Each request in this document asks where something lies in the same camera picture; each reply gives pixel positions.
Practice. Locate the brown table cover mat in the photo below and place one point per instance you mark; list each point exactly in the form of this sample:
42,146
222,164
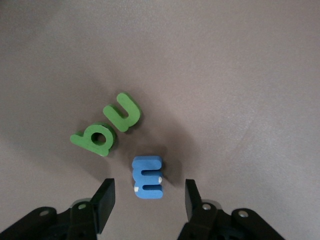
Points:
225,75

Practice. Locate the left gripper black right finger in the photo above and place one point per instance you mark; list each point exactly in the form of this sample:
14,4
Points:
212,225

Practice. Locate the blue foam letter m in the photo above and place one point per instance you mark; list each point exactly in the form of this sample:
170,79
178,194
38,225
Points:
146,162

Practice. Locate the green foam letter b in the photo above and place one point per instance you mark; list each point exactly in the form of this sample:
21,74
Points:
82,141

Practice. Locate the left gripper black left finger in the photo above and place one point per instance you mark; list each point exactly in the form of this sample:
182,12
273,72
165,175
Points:
82,220

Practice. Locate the green foam letter u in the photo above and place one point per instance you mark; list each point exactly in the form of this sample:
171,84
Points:
125,126

